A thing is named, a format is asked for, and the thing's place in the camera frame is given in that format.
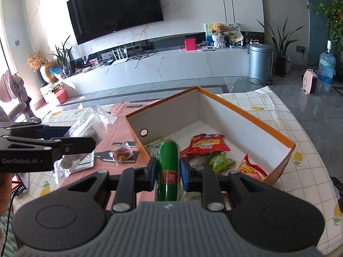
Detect white router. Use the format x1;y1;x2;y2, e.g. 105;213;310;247
111;47;129;65

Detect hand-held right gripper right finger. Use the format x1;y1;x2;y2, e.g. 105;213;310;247
180;157;280;212

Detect climbing green plant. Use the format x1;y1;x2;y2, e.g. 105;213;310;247
307;0;343;54

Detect clear zip bag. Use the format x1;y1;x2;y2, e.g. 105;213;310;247
54;104;118;188

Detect gold vase with dried flowers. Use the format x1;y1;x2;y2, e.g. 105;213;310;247
27;51;58;85

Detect large red snack bag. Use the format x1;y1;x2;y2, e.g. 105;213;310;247
180;133;231;157

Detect grey office chair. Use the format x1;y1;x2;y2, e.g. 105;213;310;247
0;102;41;125

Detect clear plastic chair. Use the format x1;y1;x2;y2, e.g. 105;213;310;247
228;76;264;93

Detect white storage box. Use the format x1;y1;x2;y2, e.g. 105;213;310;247
40;86;55;103

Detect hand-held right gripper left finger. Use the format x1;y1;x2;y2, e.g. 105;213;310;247
66;157;158;213

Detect orange cardboard box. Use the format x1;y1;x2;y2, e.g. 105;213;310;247
125;86;296;186

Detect snake plant in black pot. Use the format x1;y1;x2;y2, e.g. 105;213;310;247
256;17;306;78

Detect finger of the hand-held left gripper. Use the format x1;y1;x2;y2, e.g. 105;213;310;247
0;122;72;140
0;136;96;157

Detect black cables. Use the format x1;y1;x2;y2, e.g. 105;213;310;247
134;51;158;69

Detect person's left hand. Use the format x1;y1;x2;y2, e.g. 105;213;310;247
0;173;13;216

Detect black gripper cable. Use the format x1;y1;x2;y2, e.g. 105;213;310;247
5;193;14;249

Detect blue water bottle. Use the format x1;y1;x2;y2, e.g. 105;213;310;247
318;40;337;84

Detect round paper fan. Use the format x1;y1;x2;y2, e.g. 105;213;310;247
224;22;242;36

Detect blue picture card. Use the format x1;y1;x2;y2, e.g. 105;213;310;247
204;23;215;46

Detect white marble television cabinet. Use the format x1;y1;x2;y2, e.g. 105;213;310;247
64;49;250;105

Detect red fries snack packet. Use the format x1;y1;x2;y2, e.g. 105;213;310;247
236;154;268;184

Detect green sausage with red label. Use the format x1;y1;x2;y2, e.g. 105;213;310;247
155;138;181;202

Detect teddy bear bouquet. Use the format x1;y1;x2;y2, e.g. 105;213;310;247
210;23;228;49

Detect green plant in glass vase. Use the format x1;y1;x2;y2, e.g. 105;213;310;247
50;35;73;77

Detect small clear-wrapped red snack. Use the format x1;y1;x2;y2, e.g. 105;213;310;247
110;143;134;166

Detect black television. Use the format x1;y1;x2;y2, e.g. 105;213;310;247
67;0;164;45

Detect green raisin packet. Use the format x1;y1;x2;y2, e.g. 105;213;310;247
206;152;237;173

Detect red storage box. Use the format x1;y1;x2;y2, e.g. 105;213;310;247
52;89;67;104

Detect pink heater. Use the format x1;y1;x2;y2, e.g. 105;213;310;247
301;69;319;96

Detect silver trash can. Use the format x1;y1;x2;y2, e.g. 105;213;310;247
249;43;274;79

